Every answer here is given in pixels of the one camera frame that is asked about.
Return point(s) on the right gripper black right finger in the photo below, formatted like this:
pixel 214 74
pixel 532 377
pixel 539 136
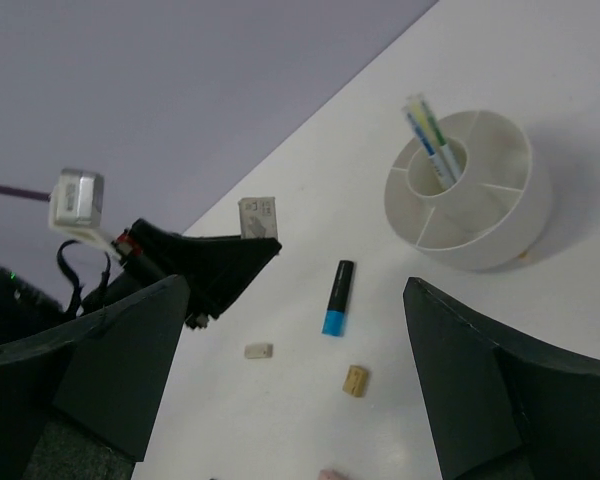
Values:
pixel 501 404

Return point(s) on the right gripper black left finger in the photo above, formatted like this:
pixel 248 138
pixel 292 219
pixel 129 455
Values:
pixel 79 401

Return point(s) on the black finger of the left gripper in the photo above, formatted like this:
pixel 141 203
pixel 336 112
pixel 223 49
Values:
pixel 216 269

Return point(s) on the small yellow eraser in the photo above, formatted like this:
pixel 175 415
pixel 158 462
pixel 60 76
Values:
pixel 356 381

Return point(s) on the silver green pen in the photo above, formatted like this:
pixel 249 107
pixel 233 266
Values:
pixel 444 146

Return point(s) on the beige eraser block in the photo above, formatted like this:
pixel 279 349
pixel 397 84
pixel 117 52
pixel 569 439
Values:
pixel 258 351

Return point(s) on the blue black highlighter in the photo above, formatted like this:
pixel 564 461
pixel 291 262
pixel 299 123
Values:
pixel 336 311

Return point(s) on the white round divided container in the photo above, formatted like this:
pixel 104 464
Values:
pixel 495 212

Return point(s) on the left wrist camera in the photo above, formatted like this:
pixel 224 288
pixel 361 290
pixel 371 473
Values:
pixel 75 209

